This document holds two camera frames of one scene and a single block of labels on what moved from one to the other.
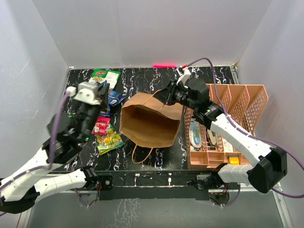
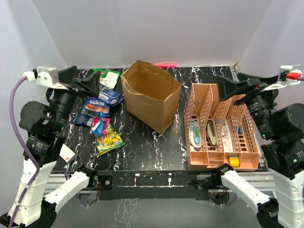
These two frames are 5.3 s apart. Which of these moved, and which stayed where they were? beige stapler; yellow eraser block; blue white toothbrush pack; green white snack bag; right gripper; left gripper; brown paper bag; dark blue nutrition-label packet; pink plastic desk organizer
Moved: right gripper; left gripper; brown paper bag
Stayed: yellow eraser block; dark blue nutrition-label packet; pink plastic desk organizer; green white snack bag; blue white toothbrush pack; beige stapler
